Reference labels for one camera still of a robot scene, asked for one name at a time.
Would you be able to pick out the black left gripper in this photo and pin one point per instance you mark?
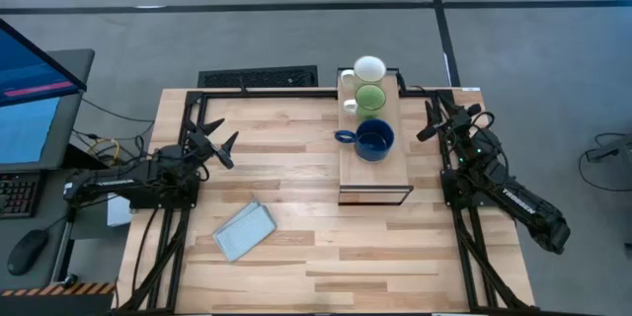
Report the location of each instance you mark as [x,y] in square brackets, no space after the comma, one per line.
[210,150]

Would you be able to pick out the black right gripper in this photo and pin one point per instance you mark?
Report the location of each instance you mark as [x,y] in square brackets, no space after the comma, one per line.
[461,126]

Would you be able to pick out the dark blue mug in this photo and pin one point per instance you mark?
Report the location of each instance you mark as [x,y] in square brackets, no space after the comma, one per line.
[372,140]

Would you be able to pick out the green and white mug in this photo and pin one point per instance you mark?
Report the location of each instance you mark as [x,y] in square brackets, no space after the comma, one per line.
[369,99]

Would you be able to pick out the pale cream mug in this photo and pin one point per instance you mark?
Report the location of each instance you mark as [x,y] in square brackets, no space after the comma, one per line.
[369,69]

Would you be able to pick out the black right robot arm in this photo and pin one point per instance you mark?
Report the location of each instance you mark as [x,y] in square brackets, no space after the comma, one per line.
[513,197]

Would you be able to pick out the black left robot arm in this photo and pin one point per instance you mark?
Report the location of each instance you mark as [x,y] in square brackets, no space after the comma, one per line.
[128,182]

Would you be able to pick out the black floor vent grille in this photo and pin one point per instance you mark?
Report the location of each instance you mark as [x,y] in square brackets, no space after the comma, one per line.
[257,77]

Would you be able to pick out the grey folded cloth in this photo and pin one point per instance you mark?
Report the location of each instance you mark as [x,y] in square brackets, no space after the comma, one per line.
[244,231]

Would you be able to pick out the white paper sheet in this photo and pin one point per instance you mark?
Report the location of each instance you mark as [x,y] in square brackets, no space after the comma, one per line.
[118,212]

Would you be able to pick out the grey side desk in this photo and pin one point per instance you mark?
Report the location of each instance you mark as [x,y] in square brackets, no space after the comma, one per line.
[74,123]

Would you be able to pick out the black floor stand foot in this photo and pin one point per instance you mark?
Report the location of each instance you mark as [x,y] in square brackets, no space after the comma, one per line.
[612,147]

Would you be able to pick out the computer monitor with blue screen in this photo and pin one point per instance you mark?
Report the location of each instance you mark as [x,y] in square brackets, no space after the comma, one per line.
[24,108]

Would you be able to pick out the black backlit keyboard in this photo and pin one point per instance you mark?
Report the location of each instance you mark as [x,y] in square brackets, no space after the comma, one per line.
[17,195]

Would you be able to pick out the black computer mouse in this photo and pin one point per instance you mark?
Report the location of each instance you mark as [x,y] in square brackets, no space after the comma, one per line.
[27,252]

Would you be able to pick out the wooden shelf with black frame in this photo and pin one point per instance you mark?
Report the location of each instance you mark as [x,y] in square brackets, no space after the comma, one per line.
[375,175]

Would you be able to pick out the black aluminium table frame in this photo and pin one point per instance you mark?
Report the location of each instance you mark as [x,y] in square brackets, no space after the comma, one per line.
[185,227]

